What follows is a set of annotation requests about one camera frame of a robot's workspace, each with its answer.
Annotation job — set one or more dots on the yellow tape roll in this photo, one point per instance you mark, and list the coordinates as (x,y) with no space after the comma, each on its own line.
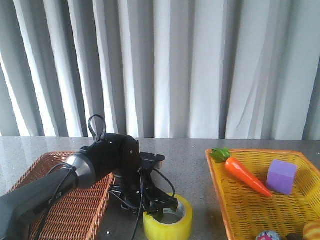
(175,225)

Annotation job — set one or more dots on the orange toy carrot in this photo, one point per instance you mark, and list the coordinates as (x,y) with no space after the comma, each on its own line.
(239,171)

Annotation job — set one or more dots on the colourful patterned ball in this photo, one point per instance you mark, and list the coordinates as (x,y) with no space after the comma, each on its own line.
(268,235)

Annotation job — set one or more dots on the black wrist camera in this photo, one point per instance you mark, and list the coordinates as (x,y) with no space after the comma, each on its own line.
(151,161)

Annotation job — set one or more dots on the toy bread piece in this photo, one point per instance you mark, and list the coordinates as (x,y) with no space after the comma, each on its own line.
(311,230)

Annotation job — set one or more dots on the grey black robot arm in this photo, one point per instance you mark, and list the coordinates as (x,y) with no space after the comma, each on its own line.
(21,207)

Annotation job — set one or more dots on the grey pleated curtain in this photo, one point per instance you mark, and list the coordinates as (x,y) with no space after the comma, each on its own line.
(203,69)

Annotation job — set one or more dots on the dark brown toy item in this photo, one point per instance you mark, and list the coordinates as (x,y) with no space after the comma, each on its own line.
(294,236)

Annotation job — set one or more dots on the purple foam cube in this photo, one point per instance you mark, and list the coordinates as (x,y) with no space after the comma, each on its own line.
(281,176)

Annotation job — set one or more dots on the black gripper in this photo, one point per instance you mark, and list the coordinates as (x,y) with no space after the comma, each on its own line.
(120,155)

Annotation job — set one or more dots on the brown wicker basket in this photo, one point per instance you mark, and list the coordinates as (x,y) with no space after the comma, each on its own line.
(78,215)

